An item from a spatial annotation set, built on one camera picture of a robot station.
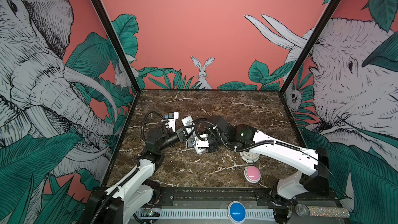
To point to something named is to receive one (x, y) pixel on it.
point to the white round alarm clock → (250, 157)
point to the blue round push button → (237, 212)
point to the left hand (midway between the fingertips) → (196, 127)
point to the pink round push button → (252, 174)
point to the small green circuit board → (150, 212)
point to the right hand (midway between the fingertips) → (195, 137)
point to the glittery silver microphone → (303, 210)
